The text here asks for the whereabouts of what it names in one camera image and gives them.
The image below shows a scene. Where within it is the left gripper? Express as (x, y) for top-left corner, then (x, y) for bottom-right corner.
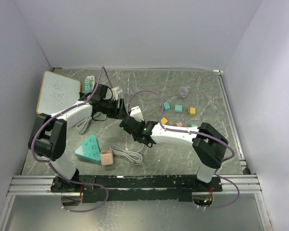
(100, 98), (128, 120)

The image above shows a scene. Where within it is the yellow plug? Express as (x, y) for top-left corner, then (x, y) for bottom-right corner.
(161, 117), (168, 125)
(187, 107), (197, 116)

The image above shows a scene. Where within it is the pink plug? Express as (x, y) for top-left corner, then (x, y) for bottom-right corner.
(174, 122), (183, 127)

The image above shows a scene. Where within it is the pink cube socket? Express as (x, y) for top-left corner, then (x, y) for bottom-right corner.
(100, 150), (114, 166)

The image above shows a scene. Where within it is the white power strip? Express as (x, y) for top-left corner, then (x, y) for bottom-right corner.
(86, 76), (95, 87)

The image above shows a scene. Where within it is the teal triangular socket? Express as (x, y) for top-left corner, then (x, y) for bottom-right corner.
(75, 135), (101, 164)

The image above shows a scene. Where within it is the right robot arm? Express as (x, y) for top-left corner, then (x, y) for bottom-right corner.
(119, 116), (229, 192)

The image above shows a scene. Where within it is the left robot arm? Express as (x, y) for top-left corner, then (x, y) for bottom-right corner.
(28, 84), (128, 192)

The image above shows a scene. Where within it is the clear plastic cup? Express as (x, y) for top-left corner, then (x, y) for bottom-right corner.
(178, 87), (189, 99)

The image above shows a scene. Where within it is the black base bar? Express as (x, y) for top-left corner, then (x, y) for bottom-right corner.
(51, 175), (222, 203)

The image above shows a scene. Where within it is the small whiteboard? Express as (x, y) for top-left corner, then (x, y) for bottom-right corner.
(36, 71), (81, 115)

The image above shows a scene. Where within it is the grey coiled power cable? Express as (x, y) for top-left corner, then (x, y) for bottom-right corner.
(110, 143), (145, 166)

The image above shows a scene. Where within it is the white strip cable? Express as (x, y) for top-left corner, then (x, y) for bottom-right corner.
(76, 116), (93, 135)

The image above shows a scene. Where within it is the aluminium rail frame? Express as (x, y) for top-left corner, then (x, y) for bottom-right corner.
(0, 69), (272, 231)

